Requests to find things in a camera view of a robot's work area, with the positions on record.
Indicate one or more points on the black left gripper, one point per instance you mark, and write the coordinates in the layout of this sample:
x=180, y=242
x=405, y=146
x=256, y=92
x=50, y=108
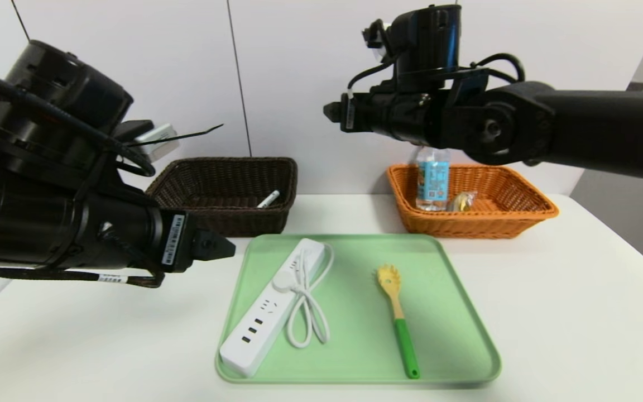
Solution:
x=176, y=241

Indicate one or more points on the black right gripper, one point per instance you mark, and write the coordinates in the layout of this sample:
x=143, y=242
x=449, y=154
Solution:
x=349, y=113

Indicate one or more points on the white marker blue cap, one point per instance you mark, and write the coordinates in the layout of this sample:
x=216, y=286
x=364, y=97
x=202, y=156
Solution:
x=268, y=199

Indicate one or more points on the clear water bottle blue label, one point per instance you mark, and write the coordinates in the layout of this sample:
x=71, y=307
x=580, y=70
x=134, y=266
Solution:
x=432, y=184

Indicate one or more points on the dark snack packet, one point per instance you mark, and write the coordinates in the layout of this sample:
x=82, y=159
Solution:
x=462, y=202

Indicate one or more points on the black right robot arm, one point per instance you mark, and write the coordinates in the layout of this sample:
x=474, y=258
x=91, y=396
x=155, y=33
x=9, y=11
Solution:
x=578, y=128

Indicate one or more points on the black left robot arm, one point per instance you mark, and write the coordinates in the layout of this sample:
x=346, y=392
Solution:
x=37, y=212

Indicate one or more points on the dark brown wicker basket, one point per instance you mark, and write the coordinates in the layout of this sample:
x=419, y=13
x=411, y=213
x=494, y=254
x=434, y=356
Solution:
x=232, y=190

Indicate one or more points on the orange wicker basket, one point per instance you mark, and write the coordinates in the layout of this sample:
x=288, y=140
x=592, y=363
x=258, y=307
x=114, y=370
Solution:
x=494, y=223

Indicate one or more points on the white power strip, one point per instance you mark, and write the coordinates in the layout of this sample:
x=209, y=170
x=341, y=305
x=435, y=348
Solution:
x=265, y=318

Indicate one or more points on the thin black zip tie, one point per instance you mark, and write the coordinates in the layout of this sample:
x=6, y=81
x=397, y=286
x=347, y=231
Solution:
x=198, y=133

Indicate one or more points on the light green plastic tray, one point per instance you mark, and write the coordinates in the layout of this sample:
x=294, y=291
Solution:
x=355, y=346

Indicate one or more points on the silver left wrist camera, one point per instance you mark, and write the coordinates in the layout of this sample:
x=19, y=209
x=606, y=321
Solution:
x=157, y=142

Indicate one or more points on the dark wall fixture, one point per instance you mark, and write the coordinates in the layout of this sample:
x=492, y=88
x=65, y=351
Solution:
x=637, y=86

